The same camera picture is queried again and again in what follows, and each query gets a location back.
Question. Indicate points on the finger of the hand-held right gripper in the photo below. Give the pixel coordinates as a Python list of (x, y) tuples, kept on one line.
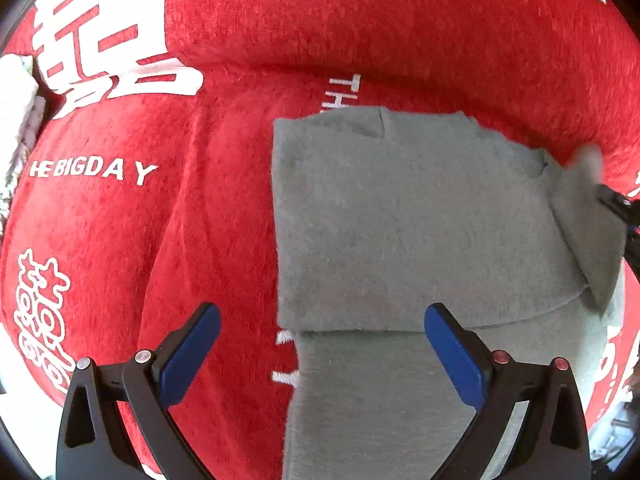
[(625, 210)]

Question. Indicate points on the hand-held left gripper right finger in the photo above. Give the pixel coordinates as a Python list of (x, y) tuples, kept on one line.
[(452, 355)]

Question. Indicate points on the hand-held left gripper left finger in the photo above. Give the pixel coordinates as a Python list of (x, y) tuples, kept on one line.
[(192, 355)]

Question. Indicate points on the grey fleece garment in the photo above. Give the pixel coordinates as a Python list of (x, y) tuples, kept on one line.
[(400, 210)]

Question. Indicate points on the red printed blanket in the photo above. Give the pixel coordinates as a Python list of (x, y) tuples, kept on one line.
[(400, 25)]

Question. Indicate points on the white patterned cloth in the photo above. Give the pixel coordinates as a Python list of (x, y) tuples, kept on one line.
[(15, 100)]

